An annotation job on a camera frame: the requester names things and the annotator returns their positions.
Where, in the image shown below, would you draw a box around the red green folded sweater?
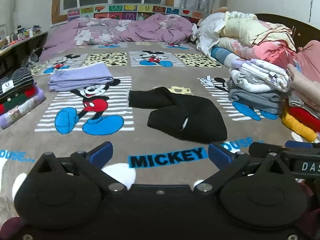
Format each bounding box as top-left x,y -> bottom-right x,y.
0,86 -> 38,114

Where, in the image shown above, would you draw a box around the dark wooden headboard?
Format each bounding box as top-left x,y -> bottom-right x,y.
254,13 -> 320,53

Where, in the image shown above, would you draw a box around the pink pillow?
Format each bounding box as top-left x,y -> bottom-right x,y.
295,40 -> 320,80

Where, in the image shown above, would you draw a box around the cartoon printed blanket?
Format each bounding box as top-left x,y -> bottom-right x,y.
0,41 -> 320,230

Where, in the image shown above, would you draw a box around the black pants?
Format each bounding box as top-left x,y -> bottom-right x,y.
128,87 -> 228,144

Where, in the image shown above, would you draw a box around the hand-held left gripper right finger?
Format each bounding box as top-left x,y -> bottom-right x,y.
194,142 -> 295,195

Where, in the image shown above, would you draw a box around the folded lavender clothes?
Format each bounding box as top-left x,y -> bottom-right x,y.
49,63 -> 114,92

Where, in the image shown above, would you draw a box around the pink quilt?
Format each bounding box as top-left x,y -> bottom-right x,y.
217,37 -> 300,68

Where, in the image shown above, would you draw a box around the blue grey cloth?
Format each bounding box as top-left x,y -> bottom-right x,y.
210,47 -> 240,68

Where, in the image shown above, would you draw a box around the colourful alphabet foam mat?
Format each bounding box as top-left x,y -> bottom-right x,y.
67,4 -> 205,24

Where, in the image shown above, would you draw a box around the purple floral duvet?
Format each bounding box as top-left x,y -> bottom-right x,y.
40,14 -> 198,63

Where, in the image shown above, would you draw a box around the stack of folded clothes left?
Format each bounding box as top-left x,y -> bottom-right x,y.
0,90 -> 46,130

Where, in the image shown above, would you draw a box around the dark striped folded sweater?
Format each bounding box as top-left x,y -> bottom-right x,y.
0,67 -> 35,102

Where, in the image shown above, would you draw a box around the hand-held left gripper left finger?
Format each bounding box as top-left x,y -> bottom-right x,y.
32,141 -> 130,193

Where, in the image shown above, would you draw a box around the clutter of small shelf items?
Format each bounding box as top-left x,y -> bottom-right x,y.
0,25 -> 43,50

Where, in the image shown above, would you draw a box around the beige folded garment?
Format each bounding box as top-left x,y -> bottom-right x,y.
286,64 -> 320,100

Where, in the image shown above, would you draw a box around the white crumpled bedding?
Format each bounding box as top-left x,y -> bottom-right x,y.
191,11 -> 258,60

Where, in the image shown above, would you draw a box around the maroon cloth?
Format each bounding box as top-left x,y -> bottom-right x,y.
0,216 -> 23,240

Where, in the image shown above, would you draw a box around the red yellow garment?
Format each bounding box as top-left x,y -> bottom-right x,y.
281,102 -> 320,143

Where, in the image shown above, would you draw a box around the folded grey cloth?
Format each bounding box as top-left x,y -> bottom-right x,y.
229,87 -> 283,115

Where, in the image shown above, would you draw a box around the dark wooden shelf desk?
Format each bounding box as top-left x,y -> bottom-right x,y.
0,31 -> 49,78

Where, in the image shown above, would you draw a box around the folded white sheet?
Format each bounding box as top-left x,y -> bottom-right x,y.
229,59 -> 292,93

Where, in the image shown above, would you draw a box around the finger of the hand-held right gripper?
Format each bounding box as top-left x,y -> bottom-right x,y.
285,140 -> 314,149
248,142 -> 287,161

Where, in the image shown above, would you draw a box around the cream yellow quilt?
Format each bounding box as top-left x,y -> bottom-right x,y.
220,12 -> 297,53

